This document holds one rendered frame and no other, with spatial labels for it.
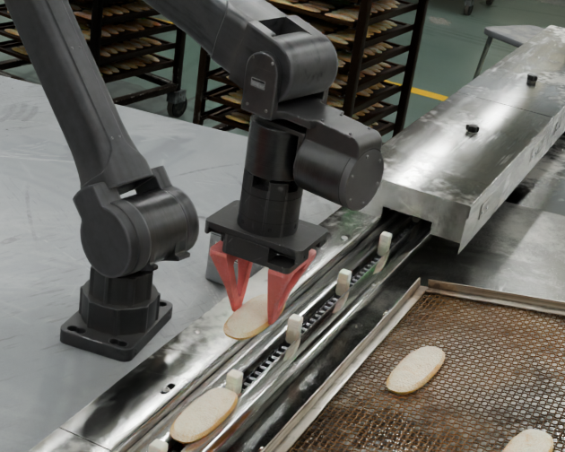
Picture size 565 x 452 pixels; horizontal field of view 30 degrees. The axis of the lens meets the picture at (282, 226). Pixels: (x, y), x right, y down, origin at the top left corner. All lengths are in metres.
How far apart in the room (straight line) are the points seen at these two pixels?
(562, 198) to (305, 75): 0.96
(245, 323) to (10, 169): 0.66
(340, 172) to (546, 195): 0.95
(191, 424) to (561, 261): 0.74
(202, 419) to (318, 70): 0.34
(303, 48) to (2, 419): 0.45
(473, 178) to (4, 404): 0.75
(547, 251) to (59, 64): 0.79
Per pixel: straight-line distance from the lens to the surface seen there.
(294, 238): 0.96
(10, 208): 1.45
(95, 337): 1.14
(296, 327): 1.14
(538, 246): 1.58
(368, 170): 0.90
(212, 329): 1.12
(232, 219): 0.98
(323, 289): 1.26
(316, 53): 0.91
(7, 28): 4.23
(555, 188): 1.84
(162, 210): 1.09
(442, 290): 1.21
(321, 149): 0.90
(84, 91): 1.11
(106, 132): 1.10
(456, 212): 1.41
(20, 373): 1.10
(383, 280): 1.28
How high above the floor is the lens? 1.43
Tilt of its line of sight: 25 degrees down
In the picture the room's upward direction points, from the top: 9 degrees clockwise
